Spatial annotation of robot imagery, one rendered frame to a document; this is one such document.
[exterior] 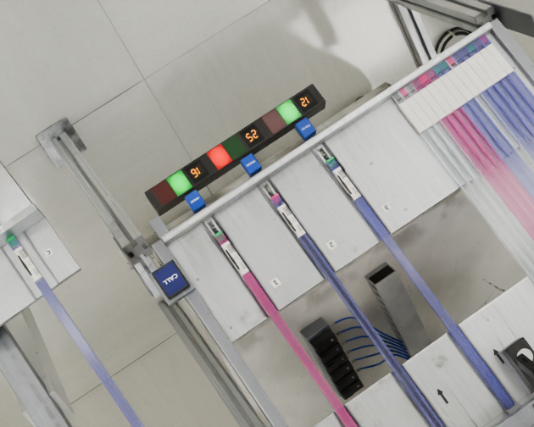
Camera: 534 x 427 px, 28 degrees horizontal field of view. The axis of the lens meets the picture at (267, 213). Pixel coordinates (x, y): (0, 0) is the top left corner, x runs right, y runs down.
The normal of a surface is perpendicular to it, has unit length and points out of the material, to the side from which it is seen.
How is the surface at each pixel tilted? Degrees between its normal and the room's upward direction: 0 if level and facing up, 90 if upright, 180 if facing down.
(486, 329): 42
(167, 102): 0
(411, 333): 0
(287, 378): 0
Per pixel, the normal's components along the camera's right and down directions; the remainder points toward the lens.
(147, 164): 0.37, 0.34
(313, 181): -0.01, -0.25
